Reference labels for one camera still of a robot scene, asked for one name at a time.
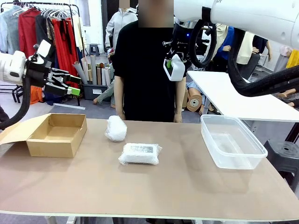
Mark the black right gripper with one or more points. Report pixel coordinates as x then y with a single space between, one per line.
181 39

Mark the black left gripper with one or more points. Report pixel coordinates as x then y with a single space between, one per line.
37 72

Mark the bare white digital clock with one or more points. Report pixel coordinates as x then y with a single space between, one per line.
178 70

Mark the opaque bubble-wrapped clock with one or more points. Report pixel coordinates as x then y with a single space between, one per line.
115 128

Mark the bubble-wrapped clock showing display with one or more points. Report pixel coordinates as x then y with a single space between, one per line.
140 155

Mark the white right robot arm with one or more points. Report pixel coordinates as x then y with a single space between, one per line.
245 16

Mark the person's right forearm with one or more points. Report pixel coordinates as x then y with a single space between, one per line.
119 95

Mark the person's left forearm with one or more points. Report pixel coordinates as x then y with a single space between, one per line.
180 95

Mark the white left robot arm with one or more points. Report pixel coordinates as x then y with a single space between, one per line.
9 65

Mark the person's left hand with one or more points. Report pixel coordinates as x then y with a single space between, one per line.
178 118

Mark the person's right hand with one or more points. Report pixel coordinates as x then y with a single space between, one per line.
121 116

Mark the slanted grey paper roll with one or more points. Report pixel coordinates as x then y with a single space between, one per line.
80 73

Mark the grey storage tub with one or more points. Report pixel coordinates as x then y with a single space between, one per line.
90 92

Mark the beige paper roll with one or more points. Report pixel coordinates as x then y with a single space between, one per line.
85 67

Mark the dark blue cloth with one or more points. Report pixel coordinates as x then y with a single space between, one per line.
53 99

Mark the tall grey paper roll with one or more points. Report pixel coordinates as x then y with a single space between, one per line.
93 70

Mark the brown paper roll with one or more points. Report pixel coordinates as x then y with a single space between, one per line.
99 77

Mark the person in black shirt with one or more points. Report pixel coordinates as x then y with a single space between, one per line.
147 70

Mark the white paper roll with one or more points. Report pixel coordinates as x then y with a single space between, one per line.
108 78
104 77

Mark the orange cloth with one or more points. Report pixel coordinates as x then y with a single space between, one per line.
36 95

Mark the small grey stool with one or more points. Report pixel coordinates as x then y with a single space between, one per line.
94 47

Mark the brown cardboard spool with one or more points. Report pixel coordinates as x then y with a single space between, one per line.
194 102

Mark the mannequin blue shirt beige coat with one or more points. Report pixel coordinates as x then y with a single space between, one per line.
224 53

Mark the white work table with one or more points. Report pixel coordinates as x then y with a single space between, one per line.
217 93

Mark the dark hanging garment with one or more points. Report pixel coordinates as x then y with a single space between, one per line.
40 28

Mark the mannequin navy top cream vest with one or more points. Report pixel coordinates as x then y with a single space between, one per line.
243 51

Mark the open brown cardboard box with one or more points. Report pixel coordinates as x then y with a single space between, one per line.
51 149

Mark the red jacket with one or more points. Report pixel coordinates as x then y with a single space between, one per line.
28 30

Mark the black office chair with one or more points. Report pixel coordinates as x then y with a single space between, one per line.
253 65

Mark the pale blue garment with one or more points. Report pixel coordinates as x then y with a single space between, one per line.
9 28

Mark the clear plastic bin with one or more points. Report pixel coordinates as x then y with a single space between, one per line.
210 140

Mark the pink fluffy garment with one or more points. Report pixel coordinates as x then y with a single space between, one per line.
286 50

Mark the yellow garment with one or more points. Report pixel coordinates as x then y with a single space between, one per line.
294 60

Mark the black plastic stool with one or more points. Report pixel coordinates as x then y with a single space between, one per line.
285 158

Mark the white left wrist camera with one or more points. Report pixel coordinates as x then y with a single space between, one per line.
44 47

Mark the white table frame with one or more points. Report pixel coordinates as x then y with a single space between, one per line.
70 219

